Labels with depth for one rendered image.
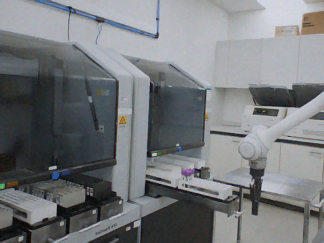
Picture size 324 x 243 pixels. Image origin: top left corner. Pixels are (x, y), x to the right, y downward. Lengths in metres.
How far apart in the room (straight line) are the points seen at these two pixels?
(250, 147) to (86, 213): 0.78
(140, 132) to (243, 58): 2.91
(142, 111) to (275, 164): 2.53
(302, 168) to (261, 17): 2.31
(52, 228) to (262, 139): 0.92
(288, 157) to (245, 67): 1.42
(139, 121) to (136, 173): 0.30
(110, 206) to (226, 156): 2.83
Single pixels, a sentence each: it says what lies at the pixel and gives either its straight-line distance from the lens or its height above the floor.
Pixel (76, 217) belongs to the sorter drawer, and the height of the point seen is 0.79.
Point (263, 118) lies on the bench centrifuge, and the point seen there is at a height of 1.10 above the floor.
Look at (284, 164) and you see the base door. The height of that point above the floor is 0.56.
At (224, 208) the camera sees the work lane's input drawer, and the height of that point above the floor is 0.78.
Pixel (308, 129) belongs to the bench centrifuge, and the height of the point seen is 1.01.
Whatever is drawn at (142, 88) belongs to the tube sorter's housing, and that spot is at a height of 1.37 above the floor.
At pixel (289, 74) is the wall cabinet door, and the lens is 4.18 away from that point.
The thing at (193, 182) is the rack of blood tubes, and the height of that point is 0.86.
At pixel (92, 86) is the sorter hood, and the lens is 1.52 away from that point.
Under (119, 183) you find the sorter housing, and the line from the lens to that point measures 1.73.
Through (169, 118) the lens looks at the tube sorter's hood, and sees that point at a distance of 1.93.
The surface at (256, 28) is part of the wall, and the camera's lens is 4.83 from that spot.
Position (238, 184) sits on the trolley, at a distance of 1.90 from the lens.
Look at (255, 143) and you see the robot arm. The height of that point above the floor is 1.15.
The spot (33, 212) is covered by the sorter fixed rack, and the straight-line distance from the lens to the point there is 1.42.
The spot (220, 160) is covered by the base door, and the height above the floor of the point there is 0.46.
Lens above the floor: 1.34
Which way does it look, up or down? 3 degrees down
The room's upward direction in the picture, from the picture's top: 3 degrees clockwise
